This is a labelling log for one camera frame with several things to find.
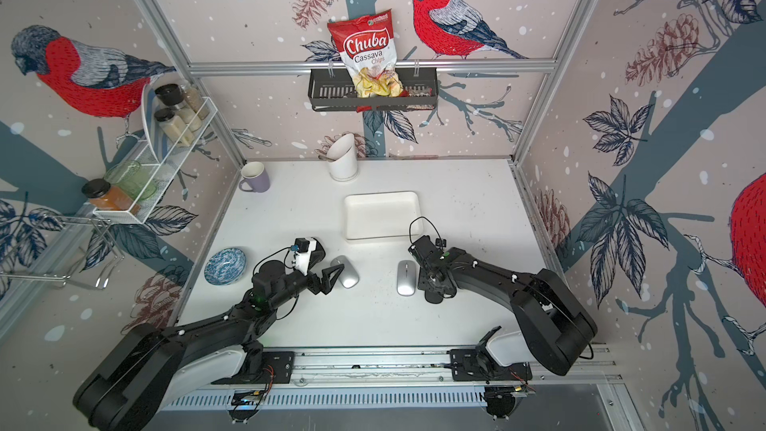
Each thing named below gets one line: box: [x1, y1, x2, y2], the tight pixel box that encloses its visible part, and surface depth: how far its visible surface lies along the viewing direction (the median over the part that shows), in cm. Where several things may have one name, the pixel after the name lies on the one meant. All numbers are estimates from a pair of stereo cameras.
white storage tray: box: [344, 190, 421, 241], surface depth 106 cm
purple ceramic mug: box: [238, 160, 271, 194], surface depth 109 cm
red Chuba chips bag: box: [327, 8, 408, 99], surface depth 83 cm
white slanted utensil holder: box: [326, 132, 359, 182], surface depth 114 cm
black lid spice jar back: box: [154, 82, 203, 133], surface depth 81 cm
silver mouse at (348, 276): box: [330, 255, 361, 290], surface depth 92 cm
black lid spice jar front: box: [153, 107, 195, 147], surface depth 79 cm
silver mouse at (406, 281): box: [395, 259, 417, 298], surface depth 90 cm
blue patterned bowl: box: [203, 247, 248, 286], surface depth 92 cm
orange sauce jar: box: [81, 178, 141, 215], surface depth 63 cm
